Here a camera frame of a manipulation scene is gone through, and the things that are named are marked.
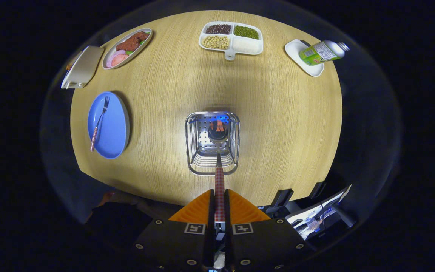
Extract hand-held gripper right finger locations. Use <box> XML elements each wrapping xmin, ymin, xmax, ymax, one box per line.
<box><xmin>224</xmin><ymin>189</ymin><xmax>309</xmax><ymax>270</ymax></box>

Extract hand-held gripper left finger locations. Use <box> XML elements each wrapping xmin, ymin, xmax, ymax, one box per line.
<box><xmin>133</xmin><ymin>189</ymin><xmax>216</xmax><ymax>270</ymax></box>

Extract spoon with red checked handle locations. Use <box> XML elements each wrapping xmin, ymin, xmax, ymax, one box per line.
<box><xmin>208</xmin><ymin>120</ymin><xmax>228</xmax><ymax>223</ymax></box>

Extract fork with red checked handle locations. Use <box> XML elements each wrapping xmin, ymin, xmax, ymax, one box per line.
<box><xmin>90</xmin><ymin>96</ymin><xmax>110</xmax><ymax>152</ymax></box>

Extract silver-edged screen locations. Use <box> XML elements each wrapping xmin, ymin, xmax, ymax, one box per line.
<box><xmin>285</xmin><ymin>184</ymin><xmax>354</xmax><ymax>242</ymax></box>

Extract blue plate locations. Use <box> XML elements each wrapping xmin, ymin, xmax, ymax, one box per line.
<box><xmin>87</xmin><ymin>91</ymin><xmax>130</xmax><ymax>159</ymax></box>

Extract white divided tray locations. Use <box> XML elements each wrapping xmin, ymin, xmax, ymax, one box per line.
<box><xmin>199</xmin><ymin>21</ymin><xmax>264</xmax><ymax>61</ymax></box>

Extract yellow soybeans portion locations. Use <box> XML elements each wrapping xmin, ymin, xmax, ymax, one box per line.
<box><xmin>202</xmin><ymin>35</ymin><xmax>230</xmax><ymax>50</ymax></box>

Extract white coaster dish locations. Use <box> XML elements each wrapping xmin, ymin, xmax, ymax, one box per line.
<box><xmin>285</xmin><ymin>39</ymin><xmax>325</xmax><ymax>77</ymax></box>

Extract green beans portion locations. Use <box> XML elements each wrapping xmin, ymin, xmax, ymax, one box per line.
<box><xmin>234</xmin><ymin>25</ymin><xmax>259</xmax><ymax>40</ymax></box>

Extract beige food plate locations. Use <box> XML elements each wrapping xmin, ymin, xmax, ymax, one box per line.
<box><xmin>102</xmin><ymin>28</ymin><xmax>153</xmax><ymax>70</ymax></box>

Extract red beans portion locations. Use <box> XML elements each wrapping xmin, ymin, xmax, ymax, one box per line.
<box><xmin>206</xmin><ymin>24</ymin><xmax>232</xmax><ymax>35</ymax></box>

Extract green lettuce leaf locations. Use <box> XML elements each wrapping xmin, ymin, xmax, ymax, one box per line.
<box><xmin>127</xmin><ymin>32</ymin><xmax>151</xmax><ymax>55</ymax></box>

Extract silver bottle with green label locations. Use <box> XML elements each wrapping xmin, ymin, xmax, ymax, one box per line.
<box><xmin>299</xmin><ymin>40</ymin><xmax>350</xmax><ymax>66</ymax></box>

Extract brown steak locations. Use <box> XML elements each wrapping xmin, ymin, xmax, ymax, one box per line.
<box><xmin>116</xmin><ymin>31</ymin><xmax>150</xmax><ymax>52</ymax></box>

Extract white toaster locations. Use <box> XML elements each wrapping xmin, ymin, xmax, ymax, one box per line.
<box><xmin>61</xmin><ymin>45</ymin><xmax>105</xmax><ymax>90</ymax></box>

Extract metal wire cutlery basket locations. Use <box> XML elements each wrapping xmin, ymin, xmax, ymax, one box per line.
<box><xmin>185</xmin><ymin>111</ymin><xmax>240</xmax><ymax>176</ymax></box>

